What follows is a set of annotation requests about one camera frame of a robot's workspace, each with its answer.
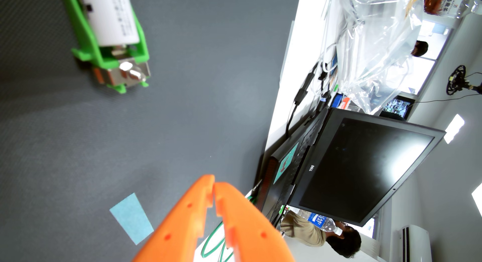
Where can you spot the white air conditioner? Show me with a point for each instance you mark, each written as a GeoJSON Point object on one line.
{"type": "Point", "coordinates": [414, 247]}

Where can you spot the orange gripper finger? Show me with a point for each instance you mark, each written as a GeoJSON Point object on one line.
{"type": "Point", "coordinates": [248, 232]}
{"type": "Point", "coordinates": [177, 228]}

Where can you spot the brown tea bottle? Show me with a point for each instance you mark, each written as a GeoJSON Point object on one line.
{"type": "Point", "coordinates": [444, 4]}

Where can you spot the blue orange small box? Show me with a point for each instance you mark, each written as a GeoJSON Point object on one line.
{"type": "Point", "coordinates": [337, 100]}

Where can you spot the lit background monitor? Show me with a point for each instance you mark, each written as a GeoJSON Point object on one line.
{"type": "Point", "coordinates": [395, 106]}

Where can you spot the light blue paper marker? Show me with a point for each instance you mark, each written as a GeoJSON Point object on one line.
{"type": "Point", "coordinates": [131, 218]}

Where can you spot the dark grey table mat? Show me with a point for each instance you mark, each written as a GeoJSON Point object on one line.
{"type": "Point", "coordinates": [113, 141]}

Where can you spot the ceiling light panel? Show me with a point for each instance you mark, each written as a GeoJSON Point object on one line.
{"type": "Point", "coordinates": [454, 128]}
{"type": "Point", "coordinates": [478, 200]}

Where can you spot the person in beige shirt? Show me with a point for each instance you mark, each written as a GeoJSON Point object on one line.
{"type": "Point", "coordinates": [301, 228]}

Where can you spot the black Dell laptop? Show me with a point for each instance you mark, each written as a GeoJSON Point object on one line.
{"type": "Point", "coordinates": [357, 167]}

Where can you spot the black round fan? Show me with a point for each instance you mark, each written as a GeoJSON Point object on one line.
{"type": "Point", "coordinates": [456, 80]}

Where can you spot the blue label water bottle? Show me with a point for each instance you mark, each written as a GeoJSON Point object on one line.
{"type": "Point", "coordinates": [318, 219]}

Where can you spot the green battery holder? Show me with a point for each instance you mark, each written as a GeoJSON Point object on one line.
{"type": "Point", "coordinates": [86, 47]}

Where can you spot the white cylindrical battery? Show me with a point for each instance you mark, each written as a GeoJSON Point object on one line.
{"type": "Point", "coordinates": [109, 17]}

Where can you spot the dark haired background person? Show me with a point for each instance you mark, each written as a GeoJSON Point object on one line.
{"type": "Point", "coordinates": [420, 48]}

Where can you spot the clear plastic bag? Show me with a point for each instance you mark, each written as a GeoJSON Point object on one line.
{"type": "Point", "coordinates": [376, 47]}

